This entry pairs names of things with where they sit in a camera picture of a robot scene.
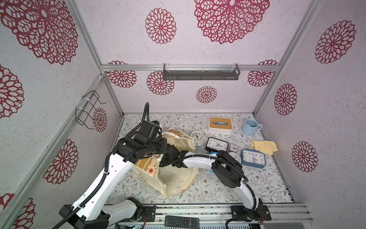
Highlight cream floral canvas bag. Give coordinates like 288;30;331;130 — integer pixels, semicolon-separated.
133;128;199;198

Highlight white round flat-face clock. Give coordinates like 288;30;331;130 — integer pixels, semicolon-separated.
190;130;205;147

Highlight pale blue rounded alarm clock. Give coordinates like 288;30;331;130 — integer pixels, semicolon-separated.
209;152;218;173

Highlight black square alarm clock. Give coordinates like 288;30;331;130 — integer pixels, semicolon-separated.
205;137;229;152

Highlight small clear alarm clock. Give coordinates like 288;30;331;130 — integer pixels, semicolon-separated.
229;144;239;153

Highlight white round alarm clock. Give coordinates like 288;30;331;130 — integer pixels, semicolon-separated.
229;152;242;163

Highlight blue square alarm clock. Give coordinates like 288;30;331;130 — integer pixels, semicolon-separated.
241;149;266;169

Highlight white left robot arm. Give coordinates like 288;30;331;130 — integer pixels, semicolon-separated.
54;121;167;229

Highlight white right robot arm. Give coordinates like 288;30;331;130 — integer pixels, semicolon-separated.
159;145;258;212

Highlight white wooden-top tissue box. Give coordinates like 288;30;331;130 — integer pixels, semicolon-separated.
208;116;233;135

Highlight black remote control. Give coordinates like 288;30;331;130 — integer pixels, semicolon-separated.
164;216;200;229

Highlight light blue mug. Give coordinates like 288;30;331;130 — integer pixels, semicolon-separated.
242;118;263;135

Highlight yellow cloth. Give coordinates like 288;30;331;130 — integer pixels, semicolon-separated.
250;140;278;155

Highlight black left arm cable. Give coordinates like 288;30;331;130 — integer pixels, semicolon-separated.
51;102;151;229

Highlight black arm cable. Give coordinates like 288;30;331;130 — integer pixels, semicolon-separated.
158;154;258;229
51;102;151;229

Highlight black wall shelf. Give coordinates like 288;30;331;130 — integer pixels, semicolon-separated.
163;64;241;81

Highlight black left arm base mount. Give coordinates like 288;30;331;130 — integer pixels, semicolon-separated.
127;197;158;222

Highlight black wire wall rack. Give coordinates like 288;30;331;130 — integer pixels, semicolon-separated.
74;90;106;130

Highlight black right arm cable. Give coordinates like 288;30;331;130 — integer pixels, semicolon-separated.
158;154;258;229

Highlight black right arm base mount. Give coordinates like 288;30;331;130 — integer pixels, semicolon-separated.
231;199;272;222

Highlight aluminium front rail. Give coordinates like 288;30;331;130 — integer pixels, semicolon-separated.
100;203;315;229

